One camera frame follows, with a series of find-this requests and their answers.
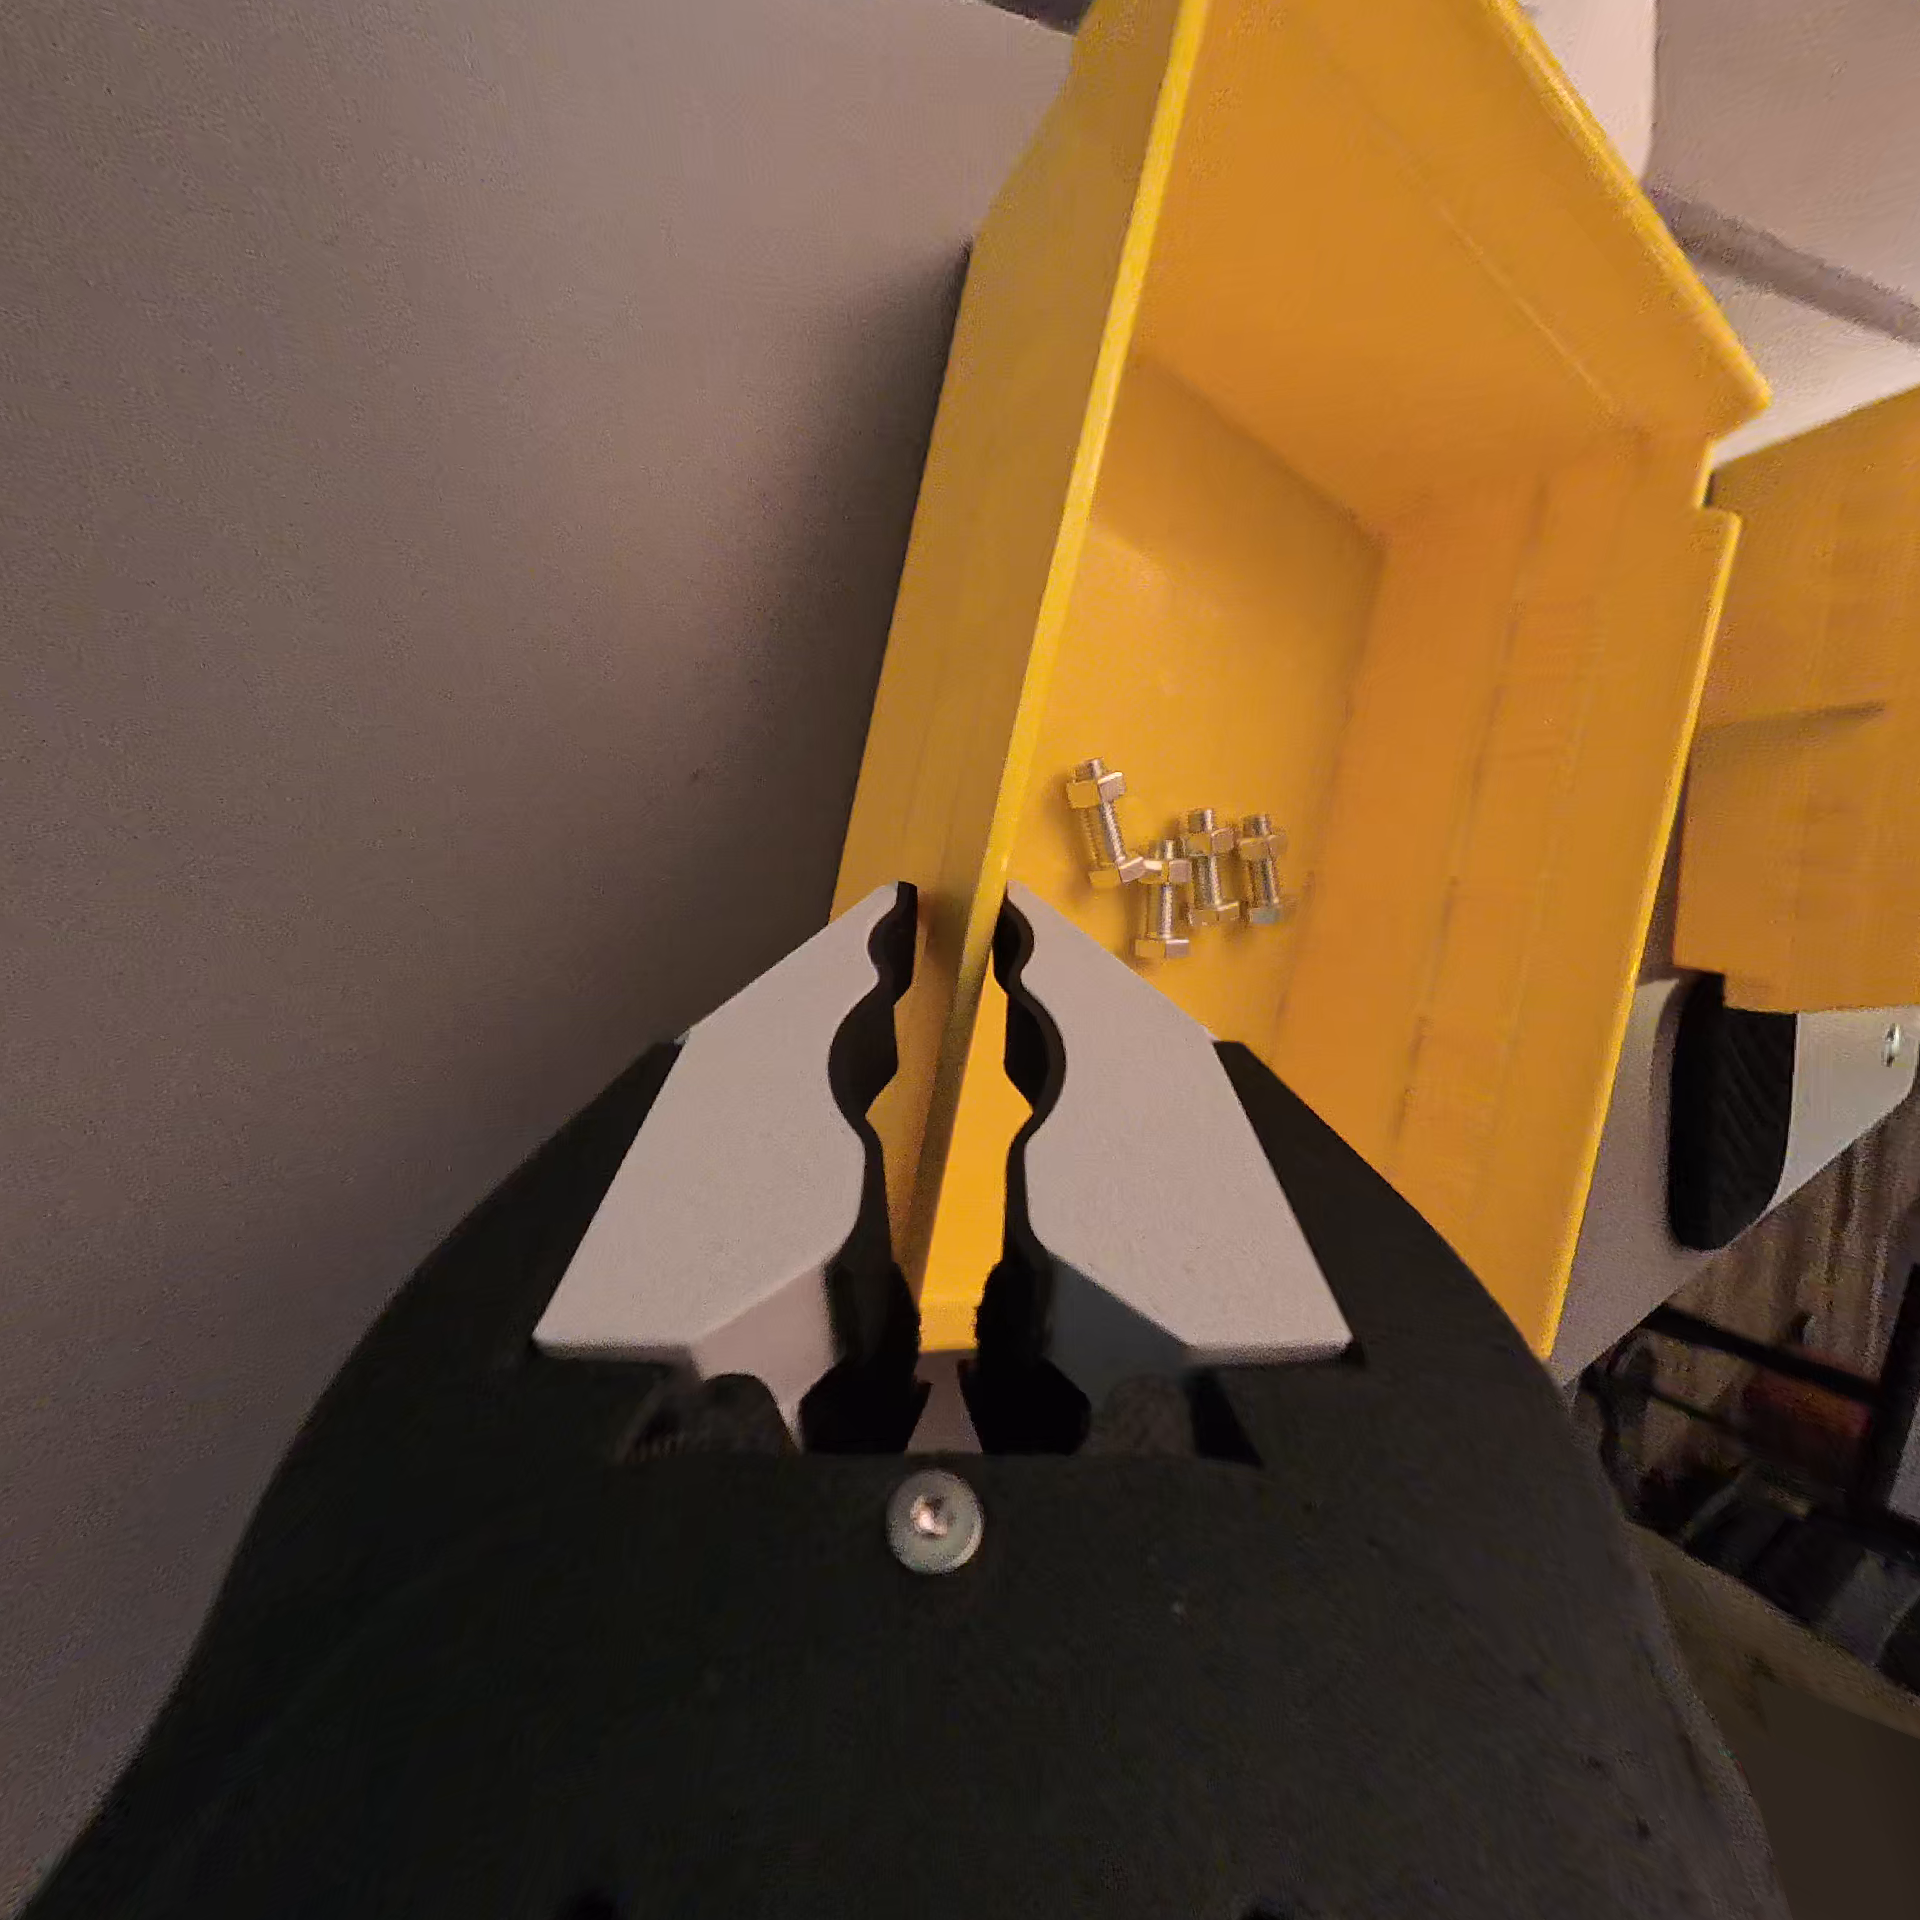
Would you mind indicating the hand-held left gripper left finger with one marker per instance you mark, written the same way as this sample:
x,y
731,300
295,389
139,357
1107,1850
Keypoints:
x,y
704,1200

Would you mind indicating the yellow plastic bin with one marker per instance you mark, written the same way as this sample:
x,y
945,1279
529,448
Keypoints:
x,y
1815,675
1277,675

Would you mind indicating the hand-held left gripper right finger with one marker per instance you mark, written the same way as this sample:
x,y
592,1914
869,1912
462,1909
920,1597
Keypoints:
x,y
1185,1200

